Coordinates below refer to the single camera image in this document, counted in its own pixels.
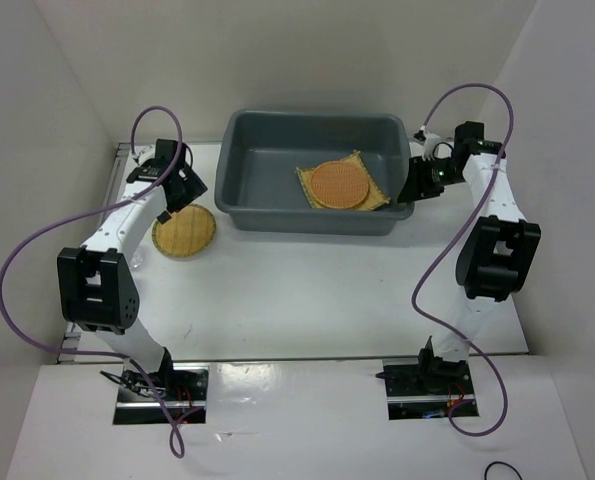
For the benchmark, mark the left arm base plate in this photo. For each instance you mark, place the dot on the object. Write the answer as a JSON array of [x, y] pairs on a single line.
[[186, 401]]

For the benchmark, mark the round orange woven tray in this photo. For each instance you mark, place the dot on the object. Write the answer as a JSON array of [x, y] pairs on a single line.
[[339, 185]]

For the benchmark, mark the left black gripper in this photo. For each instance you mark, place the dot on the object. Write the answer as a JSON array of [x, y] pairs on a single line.
[[193, 188]]

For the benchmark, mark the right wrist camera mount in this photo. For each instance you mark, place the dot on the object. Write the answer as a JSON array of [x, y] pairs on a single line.
[[428, 141]]

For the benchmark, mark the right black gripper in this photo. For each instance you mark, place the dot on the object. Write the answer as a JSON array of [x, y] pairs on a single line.
[[417, 185]]

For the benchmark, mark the clear plastic cup upper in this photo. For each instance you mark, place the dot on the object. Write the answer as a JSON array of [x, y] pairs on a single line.
[[137, 259]]

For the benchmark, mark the aluminium table rail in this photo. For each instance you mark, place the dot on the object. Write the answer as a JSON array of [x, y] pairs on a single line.
[[75, 337]]

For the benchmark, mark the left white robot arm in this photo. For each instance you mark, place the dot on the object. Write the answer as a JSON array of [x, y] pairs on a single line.
[[96, 286]]

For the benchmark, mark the round bamboo tray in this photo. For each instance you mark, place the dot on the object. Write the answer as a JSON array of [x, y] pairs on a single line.
[[187, 233]]

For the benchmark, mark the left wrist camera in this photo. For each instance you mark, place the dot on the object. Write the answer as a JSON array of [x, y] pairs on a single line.
[[140, 156]]

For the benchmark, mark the rectangular woven bamboo mat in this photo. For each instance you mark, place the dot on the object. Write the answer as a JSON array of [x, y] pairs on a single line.
[[376, 197]]

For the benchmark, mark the grey plastic bin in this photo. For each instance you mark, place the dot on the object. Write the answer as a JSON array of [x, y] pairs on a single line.
[[256, 176]]

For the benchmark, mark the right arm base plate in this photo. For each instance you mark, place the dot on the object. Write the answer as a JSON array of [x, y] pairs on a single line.
[[408, 397]]

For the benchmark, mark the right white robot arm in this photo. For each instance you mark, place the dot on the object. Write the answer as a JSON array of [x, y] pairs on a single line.
[[496, 249]]

